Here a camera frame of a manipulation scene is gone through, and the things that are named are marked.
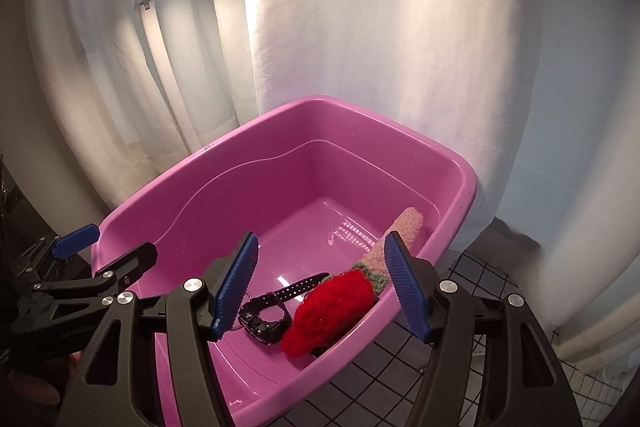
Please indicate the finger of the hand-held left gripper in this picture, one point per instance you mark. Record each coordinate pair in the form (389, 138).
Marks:
(132, 259)
(75, 241)

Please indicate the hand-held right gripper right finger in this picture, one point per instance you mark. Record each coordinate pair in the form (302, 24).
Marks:
(407, 292)

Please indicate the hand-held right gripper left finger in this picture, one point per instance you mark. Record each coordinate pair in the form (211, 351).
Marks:
(235, 287)

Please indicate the black wrist watch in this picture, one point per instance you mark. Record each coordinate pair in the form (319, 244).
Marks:
(265, 322)

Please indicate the pink strawberry plush headband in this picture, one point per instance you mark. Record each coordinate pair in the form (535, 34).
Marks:
(330, 312)

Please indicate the pink plastic tub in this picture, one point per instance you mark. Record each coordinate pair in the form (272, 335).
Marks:
(325, 157)

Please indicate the dark furniture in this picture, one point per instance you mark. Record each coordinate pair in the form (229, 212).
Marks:
(22, 207)

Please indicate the white curtain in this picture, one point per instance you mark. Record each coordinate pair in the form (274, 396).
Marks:
(375, 32)

